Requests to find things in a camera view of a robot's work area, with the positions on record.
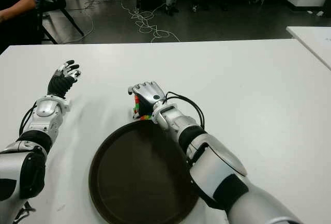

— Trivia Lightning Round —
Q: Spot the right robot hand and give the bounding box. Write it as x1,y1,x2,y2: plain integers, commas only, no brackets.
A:
128,81,168,120

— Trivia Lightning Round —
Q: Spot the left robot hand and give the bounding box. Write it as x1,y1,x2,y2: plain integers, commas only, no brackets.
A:
46,59,82,99

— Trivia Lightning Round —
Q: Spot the multicoloured Rubik's cube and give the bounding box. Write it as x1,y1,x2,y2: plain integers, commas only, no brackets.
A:
132,95,153,121

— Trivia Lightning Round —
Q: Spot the dark round plate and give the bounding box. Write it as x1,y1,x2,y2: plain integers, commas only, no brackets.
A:
88,120,200,224

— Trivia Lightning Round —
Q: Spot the black office chair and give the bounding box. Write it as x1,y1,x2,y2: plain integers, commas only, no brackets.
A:
28,0,85,45

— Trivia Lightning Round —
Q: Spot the white side table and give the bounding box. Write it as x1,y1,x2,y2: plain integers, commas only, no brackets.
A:
285,25,331,71

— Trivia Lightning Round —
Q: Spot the black left forearm cable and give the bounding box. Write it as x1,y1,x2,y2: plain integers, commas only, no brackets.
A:
18,104,38,137

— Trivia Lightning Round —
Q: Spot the black forearm cable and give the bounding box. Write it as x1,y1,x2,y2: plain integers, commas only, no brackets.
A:
18,104,38,137
164,91,205,129

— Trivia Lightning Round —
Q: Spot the black right forearm cable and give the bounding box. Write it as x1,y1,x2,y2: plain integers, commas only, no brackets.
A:
164,91,205,129

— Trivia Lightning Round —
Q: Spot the white tangled floor cable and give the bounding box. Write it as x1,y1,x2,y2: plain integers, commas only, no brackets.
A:
121,0,182,43

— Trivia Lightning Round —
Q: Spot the black left elbow cable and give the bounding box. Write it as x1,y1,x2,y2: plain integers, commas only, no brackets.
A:
12,201,36,223

